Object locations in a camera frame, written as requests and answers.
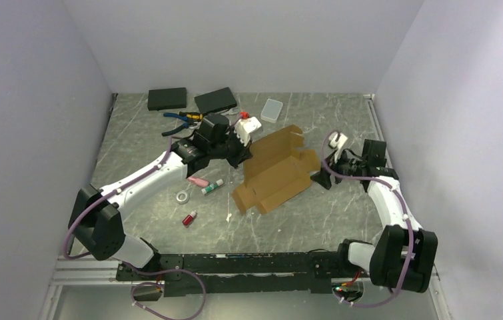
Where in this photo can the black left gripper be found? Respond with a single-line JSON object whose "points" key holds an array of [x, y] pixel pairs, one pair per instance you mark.
{"points": [[244, 152]]}

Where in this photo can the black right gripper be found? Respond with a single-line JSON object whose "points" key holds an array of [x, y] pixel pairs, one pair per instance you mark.
{"points": [[322, 178]]}

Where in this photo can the brown cardboard paper box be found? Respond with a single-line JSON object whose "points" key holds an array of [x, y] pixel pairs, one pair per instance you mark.
{"points": [[279, 169]]}

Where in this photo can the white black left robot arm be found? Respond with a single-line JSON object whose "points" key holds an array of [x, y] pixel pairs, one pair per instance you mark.
{"points": [[97, 216]]}

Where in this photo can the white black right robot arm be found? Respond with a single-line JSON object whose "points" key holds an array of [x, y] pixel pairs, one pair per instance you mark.
{"points": [[403, 254]]}

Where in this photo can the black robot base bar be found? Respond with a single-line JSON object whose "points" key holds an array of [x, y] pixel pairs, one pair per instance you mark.
{"points": [[318, 272]]}

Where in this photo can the black flat box right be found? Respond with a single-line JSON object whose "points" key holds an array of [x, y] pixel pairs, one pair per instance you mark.
{"points": [[216, 101]]}

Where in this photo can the black flat box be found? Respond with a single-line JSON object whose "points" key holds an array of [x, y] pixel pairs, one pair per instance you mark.
{"points": [[216, 101], [165, 99]]}

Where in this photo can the black flat box left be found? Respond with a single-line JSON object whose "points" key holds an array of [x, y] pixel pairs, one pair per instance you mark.
{"points": [[165, 99]]}

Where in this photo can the green white glue stick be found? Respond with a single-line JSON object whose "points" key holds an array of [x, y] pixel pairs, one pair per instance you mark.
{"points": [[213, 186]]}

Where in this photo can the silver wrench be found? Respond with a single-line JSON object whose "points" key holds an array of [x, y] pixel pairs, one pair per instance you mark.
{"points": [[232, 112]]}

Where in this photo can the pink plastic tube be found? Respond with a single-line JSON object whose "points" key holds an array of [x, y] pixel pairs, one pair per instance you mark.
{"points": [[202, 183]]}

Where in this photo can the translucent white plastic container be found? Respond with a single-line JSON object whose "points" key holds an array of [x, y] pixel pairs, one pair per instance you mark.
{"points": [[271, 110]]}

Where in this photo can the silver tape roll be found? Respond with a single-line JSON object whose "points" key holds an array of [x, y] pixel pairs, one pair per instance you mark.
{"points": [[182, 197]]}

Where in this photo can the small red bottle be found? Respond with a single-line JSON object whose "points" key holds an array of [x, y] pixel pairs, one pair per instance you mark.
{"points": [[188, 220]]}

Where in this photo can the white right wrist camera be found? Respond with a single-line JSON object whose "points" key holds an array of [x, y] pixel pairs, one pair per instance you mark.
{"points": [[337, 141]]}

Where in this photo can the blue handled pliers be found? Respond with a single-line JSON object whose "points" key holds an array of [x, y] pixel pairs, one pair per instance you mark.
{"points": [[181, 123]]}

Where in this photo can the aluminium frame rail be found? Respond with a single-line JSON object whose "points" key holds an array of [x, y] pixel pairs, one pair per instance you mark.
{"points": [[90, 272]]}

